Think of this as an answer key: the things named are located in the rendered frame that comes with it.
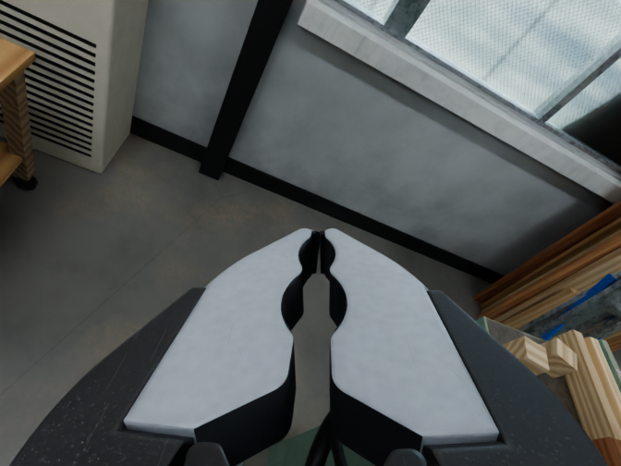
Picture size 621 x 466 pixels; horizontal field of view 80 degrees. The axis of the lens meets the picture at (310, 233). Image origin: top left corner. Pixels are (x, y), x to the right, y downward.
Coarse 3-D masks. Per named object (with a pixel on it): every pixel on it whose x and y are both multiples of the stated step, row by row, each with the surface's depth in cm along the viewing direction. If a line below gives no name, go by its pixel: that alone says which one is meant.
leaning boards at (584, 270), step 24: (600, 216) 159; (576, 240) 170; (600, 240) 160; (528, 264) 184; (552, 264) 178; (576, 264) 164; (600, 264) 158; (504, 288) 199; (528, 288) 179; (552, 288) 174; (576, 288) 170; (504, 312) 194; (528, 312) 179
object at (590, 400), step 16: (560, 336) 63; (576, 336) 60; (576, 352) 59; (592, 368) 57; (576, 384) 58; (592, 384) 56; (576, 400) 57; (592, 400) 55; (608, 400) 55; (592, 416) 54; (608, 416) 53; (592, 432) 53; (608, 432) 52
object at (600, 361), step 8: (592, 344) 60; (592, 352) 59; (600, 352) 59; (592, 360) 59; (600, 360) 58; (600, 368) 57; (608, 368) 58; (600, 376) 57; (608, 376) 56; (608, 384) 56; (608, 392) 55; (616, 392) 55; (616, 400) 54; (616, 408) 54; (616, 416) 53
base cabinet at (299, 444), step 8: (304, 432) 100; (312, 432) 96; (288, 440) 107; (296, 440) 103; (304, 440) 98; (312, 440) 94; (272, 448) 115; (280, 448) 110; (288, 448) 105; (296, 448) 101; (304, 448) 96; (344, 448) 80; (272, 456) 113; (280, 456) 108; (288, 456) 102; (296, 456) 99; (304, 456) 94; (328, 456) 84; (352, 456) 76; (360, 456) 74; (272, 464) 111; (280, 464) 106; (288, 464) 101; (296, 464) 97; (304, 464) 93; (328, 464) 83; (352, 464) 75; (360, 464) 73; (368, 464) 71
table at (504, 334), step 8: (480, 320) 59; (488, 320) 59; (488, 328) 58; (496, 328) 59; (504, 328) 60; (512, 328) 61; (496, 336) 58; (504, 336) 59; (512, 336) 59; (520, 336) 60; (528, 336) 61; (544, 376) 57; (560, 376) 59; (544, 384) 56; (552, 384) 57; (560, 384) 58; (560, 392) 57; (568, 392) 58; (560, 400) 56; (568, 400) 57; (568, 408) 56; (576, 416) 56
